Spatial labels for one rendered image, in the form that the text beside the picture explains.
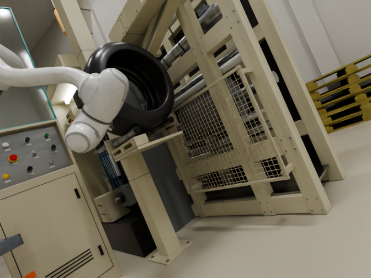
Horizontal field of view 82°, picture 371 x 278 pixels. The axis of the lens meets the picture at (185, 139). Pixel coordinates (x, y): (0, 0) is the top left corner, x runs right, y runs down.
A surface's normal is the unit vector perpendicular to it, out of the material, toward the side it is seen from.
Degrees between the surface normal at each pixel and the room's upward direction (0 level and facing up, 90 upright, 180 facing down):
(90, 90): 89
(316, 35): 90
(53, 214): 90
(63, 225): 90
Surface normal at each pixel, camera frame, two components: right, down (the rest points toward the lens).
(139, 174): 0.62, -0.29
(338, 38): -0.48, 0.18
